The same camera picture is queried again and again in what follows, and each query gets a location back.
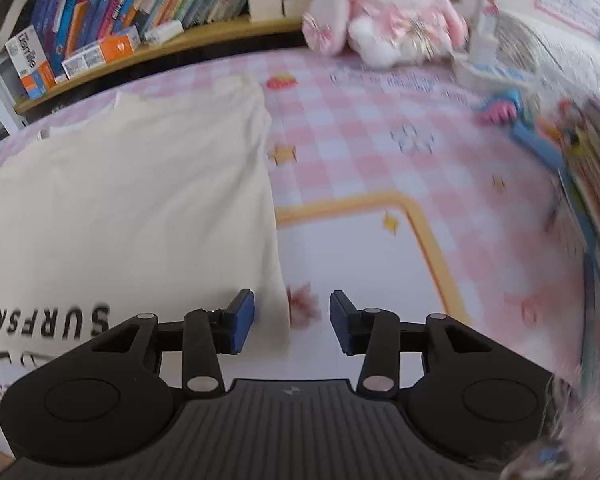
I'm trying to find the white charger plug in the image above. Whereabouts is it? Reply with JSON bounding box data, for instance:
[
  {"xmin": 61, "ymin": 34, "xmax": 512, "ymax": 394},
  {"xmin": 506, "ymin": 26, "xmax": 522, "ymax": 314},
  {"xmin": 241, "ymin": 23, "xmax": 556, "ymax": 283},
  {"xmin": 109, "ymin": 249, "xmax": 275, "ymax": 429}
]
[{"xmin": 142, "ymin": 20, "xmax": 184, "ymax": 44}]

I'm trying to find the cream t-shirt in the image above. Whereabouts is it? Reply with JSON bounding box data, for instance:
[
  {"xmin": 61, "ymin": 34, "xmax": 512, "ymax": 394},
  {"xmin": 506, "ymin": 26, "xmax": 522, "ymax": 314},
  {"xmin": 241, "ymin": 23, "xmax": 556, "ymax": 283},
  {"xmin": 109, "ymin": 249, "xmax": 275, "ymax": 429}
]
[{"xmin": 0, "ymin": 74, "xmax": 292, "ymax": 461}]

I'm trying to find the white wooden bookshelf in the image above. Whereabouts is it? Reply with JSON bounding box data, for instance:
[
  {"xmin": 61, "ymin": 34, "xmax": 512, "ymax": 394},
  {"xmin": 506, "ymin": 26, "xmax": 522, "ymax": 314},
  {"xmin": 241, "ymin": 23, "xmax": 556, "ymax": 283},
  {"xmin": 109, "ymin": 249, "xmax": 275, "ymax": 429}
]
[{"xmin": 0, "ymin": 0, "xmax": 311, "ymax": 133}]

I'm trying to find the flat orange white box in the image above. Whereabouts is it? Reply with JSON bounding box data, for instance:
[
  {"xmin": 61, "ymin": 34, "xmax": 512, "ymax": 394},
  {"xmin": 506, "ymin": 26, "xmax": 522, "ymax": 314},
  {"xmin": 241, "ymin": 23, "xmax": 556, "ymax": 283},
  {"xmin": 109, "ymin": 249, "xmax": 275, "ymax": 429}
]
[{"xmin": 61, "ymin": 25, "xmax": 142, "ymax": 81}]

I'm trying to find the tall white orange box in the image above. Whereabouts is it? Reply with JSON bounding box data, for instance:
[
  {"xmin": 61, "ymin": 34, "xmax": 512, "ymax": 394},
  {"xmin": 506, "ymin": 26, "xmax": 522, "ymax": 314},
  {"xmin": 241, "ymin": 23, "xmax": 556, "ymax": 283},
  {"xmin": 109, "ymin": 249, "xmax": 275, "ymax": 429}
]
[{"xmin": 4, "ymin": 24, "xmax": 56, "ymax": 101}]

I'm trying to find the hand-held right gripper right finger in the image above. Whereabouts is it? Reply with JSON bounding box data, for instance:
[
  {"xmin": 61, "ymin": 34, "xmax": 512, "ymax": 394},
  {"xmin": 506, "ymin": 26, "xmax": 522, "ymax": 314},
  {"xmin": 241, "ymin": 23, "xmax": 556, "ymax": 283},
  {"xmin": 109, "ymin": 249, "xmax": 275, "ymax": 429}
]
[{"xmin": 329, "ymin": 290, "xmax": 496, "ymax": 397}]

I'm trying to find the white desk fan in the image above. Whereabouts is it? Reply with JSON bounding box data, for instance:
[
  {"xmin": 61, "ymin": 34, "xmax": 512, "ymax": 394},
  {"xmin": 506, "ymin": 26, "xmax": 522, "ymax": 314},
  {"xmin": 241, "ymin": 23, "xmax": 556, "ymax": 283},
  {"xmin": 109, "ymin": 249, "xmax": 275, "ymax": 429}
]
[{"xmin": 454, "ymin": 9, "xmax": 542, "ymax": 87}]

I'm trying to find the blue pink toy figure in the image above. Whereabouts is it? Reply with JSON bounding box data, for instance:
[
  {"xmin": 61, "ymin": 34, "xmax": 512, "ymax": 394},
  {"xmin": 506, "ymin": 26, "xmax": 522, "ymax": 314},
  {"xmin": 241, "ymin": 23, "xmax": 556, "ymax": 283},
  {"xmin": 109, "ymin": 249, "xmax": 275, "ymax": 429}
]
[{"xmin": 479, "ymin": 88, "xmax": 567, "ymax": 172}]

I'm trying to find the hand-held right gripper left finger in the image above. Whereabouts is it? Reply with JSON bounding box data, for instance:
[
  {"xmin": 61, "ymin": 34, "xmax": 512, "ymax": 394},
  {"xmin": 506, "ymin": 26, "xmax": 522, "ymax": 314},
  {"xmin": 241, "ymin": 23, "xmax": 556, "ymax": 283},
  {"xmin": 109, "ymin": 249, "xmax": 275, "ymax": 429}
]
[{"xmin": 87, "ymin": 288, "xmax": 256, "ymax": 397}]

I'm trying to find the pink checked cartoon desk mat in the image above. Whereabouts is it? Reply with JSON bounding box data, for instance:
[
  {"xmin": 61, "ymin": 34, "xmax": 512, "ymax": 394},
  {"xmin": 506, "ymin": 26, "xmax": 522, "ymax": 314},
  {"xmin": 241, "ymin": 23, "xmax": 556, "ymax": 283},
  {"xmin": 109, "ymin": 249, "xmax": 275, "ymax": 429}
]
[{"xmin": 0, "ymin": 42, "xmax": 596, "ymax": 401}]

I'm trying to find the pink white plush bunny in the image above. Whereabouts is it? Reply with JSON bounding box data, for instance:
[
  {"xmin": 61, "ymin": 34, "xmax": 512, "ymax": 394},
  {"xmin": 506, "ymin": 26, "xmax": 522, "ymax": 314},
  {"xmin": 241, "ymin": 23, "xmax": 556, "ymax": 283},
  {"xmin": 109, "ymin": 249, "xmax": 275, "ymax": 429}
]
[{"xmin": 301, "ymin": 0, "xmax": 469, "ymax": 69}]

